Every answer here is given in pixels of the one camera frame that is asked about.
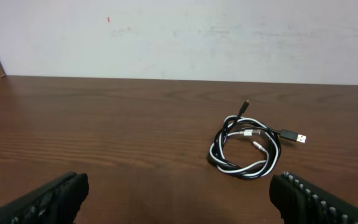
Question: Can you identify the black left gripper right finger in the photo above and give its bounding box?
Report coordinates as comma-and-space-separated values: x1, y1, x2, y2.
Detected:
269, 171, 358, 224

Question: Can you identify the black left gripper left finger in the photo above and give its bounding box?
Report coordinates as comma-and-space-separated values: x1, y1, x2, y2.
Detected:
0, 172, 89, 224

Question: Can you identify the black USB cable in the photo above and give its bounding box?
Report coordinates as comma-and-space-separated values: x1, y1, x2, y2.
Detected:
206, 99, 307, 180

